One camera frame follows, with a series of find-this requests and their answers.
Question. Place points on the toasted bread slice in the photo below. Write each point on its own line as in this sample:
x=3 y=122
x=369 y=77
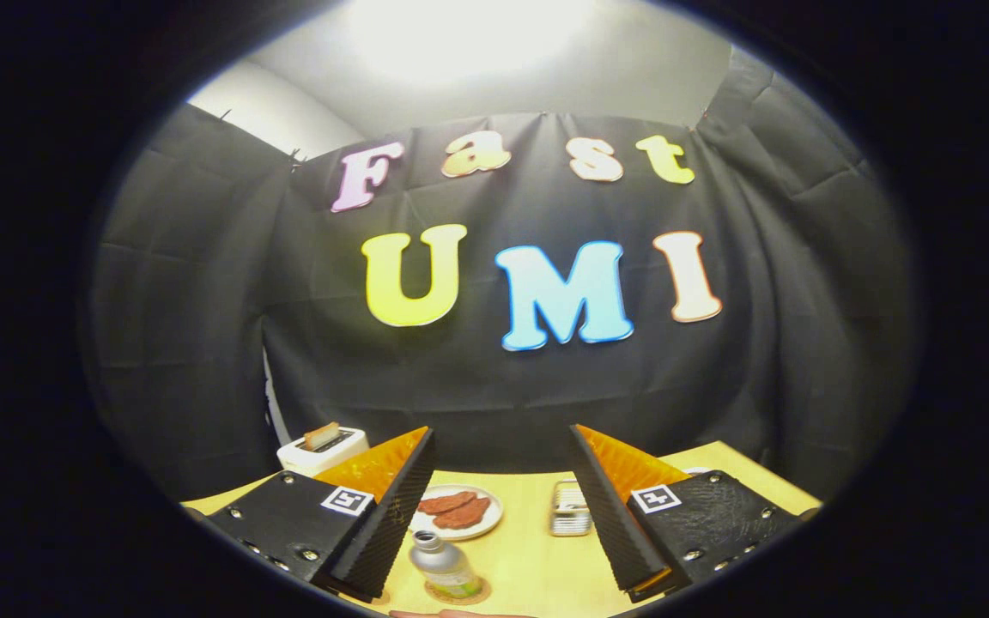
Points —
x=321 y=436

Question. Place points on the light wooden table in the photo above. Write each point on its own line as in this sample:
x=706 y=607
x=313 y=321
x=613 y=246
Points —
x=529 y=566

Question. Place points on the silver metal bottle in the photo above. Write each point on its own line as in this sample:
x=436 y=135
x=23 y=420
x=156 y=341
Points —
x=447 y=566

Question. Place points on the small white plate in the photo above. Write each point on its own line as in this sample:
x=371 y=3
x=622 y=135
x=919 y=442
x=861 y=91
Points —
x=493 y=519

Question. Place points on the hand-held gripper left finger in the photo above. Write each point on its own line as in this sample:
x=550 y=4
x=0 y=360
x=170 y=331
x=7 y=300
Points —
x=396 y=506

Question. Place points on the white toaster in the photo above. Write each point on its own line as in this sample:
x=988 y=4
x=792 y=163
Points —
x=348 y=445

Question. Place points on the reddish brown meat slice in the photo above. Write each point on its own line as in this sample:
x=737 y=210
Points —
x=464 y=515
x=443 y=503

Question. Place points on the black backdrop cloth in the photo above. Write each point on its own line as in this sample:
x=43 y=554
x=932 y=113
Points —
x=761 y=343

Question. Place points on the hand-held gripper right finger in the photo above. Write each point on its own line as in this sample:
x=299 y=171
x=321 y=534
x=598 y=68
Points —
x=608 y=506

